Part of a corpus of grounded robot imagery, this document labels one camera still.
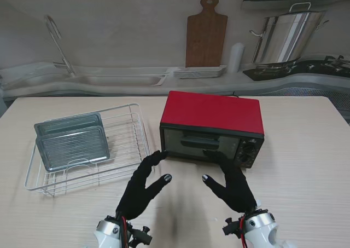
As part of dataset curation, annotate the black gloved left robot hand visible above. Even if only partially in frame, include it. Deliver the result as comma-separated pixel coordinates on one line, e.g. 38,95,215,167
115,150,173,221

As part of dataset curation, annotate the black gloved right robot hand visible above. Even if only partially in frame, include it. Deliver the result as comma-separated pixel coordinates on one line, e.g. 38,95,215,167
201,149,258,214

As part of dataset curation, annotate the glass oven door black handle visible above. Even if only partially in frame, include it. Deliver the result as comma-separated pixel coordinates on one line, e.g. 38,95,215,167
161,126,242,162

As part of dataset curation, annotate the ribbed metal baking tray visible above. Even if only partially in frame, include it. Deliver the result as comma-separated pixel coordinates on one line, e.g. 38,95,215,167
33,112,104,136
35,126,112,172

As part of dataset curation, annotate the red black toaster oven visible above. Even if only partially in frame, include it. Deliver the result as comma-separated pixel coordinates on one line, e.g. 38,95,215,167
159,90,265,169

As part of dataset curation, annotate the steel kitchen sink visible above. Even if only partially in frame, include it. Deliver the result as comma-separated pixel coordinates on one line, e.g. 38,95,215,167
62,74,167,88

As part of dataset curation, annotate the stack of white plates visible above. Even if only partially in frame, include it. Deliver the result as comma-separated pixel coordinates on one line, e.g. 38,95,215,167
173,65,228,79

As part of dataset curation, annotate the white paper towel roll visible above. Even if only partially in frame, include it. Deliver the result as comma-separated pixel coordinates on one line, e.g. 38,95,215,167
228,42,246,74

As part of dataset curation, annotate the black gas stove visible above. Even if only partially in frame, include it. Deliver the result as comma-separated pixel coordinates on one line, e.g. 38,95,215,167
242,55,350,82

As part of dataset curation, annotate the brown wooden cutting board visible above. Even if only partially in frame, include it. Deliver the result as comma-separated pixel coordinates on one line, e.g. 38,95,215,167
185,0,229,68

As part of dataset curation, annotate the chrome kitchen faucet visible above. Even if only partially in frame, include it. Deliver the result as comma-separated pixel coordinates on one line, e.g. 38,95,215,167
44,14,76,78

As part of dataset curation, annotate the stainless steel stock pot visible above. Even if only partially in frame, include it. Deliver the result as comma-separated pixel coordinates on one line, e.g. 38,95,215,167
248,2,330,65

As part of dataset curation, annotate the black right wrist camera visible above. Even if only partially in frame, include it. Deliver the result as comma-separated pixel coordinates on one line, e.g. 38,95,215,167
223,217,246,237

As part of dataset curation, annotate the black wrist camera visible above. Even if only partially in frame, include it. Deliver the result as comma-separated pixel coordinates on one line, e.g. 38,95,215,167
128,223,154,246
223,217,246,237

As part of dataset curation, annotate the red black left arm cable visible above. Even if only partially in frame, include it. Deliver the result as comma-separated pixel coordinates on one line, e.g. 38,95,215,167
120,216,132,248

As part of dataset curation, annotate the red black arm cable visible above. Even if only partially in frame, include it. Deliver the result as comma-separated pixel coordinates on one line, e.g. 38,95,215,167
120,216,132,248
237,215,248,248

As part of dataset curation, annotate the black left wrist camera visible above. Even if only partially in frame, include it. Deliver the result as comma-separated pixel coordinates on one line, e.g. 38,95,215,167
128,223,154,246

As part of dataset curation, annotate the red black right arm cable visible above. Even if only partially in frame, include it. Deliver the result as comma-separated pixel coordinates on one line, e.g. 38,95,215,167
237,215,248,248

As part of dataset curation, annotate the white wire dish rack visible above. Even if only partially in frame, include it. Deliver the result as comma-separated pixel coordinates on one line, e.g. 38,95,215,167
24,102,154,198

